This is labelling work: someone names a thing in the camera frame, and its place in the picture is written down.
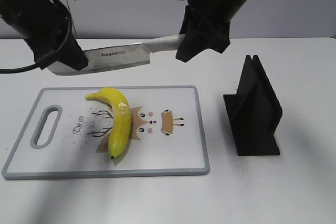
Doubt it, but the white handled kitchen knife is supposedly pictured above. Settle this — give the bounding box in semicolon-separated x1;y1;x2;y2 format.
47;34;185;76

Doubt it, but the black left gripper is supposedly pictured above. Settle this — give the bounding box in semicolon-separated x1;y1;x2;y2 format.
1;0;88;70

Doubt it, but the black cable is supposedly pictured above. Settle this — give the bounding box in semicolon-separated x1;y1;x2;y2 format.
0;0;73;74

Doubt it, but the black knife stand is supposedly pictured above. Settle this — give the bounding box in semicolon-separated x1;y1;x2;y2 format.
223;55;282;156

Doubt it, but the white grey cutting board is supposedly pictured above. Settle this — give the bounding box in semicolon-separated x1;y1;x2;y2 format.
2;86;209;180

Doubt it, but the yellow plastic banana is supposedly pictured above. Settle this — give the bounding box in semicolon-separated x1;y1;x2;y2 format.
85;87;132;159

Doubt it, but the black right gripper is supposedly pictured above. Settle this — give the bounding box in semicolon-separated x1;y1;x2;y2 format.
175;0;231;62

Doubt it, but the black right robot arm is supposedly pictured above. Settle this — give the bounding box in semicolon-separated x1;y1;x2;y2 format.
176;0;248;62

